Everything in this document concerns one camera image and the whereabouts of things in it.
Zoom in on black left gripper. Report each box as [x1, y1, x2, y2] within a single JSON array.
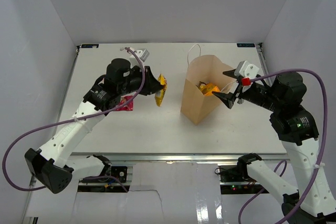
[[119, 66, 164, 96]]

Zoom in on yellow snack bar wrapper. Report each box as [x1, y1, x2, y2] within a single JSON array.
[[154, 74, 167, 107]]

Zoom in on large orange gummy bag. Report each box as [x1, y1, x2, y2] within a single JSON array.
[[198, 82, 220, 96]]

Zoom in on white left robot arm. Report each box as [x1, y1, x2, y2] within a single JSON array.
[[25, 58, 164, 194]]

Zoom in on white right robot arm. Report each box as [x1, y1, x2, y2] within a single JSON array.
[[215, 69, 335, 223]]

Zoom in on brown paper bag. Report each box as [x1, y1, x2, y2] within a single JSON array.
[[181, 55, 235, 125]]

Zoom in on pink red candy packet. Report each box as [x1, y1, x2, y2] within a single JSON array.
[[116, 95, 134, 111]]

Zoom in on blue label sticker right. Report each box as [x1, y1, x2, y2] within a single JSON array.
[[237, 43, 255, 48]]

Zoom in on blue label sticker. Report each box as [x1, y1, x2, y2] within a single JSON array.
[[80, 44, 99, 49], [237, 43, 255, 48]]

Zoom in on blue label sticker left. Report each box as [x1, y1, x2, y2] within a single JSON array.
[[80, 44, 99, 49]]

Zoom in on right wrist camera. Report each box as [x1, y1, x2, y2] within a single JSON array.
[[234, 61, 260, 87]]

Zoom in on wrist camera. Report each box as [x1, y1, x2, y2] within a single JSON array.
[[234, 61, 260, 87], [129, 47, 150, 65]]

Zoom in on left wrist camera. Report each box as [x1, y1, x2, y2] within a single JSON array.
[[129, 47, 150, 65]]

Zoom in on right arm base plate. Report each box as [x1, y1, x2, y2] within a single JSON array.
[[214, 165, 263, 195]]

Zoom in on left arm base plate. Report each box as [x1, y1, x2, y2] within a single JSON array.
[[80, 166, 128, 185]]

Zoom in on aluminium table frame rail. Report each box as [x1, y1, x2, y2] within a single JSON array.
[[69, 153, 289, 163]]

